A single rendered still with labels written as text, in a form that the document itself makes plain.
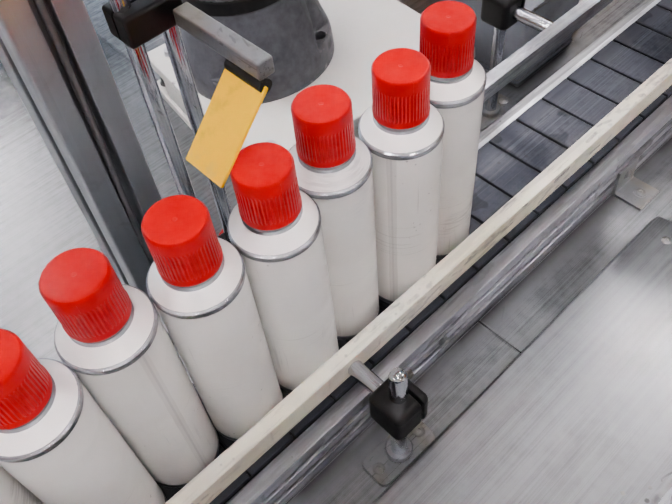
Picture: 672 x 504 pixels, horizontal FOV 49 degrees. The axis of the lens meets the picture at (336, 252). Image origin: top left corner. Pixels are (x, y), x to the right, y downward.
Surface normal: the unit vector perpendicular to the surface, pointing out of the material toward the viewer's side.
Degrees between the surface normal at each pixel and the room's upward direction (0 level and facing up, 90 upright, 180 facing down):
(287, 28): 69
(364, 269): 90
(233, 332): 90
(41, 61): 90
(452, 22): 2
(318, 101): 3
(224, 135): 46
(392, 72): 2
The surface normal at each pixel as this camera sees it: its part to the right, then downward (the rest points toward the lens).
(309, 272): 0.71, 0.52
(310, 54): 0.70, 0.20
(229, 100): -0.57, 0.00
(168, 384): 0.86, 0.36
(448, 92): -0.09, 0.07
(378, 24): -0.15, -0.63
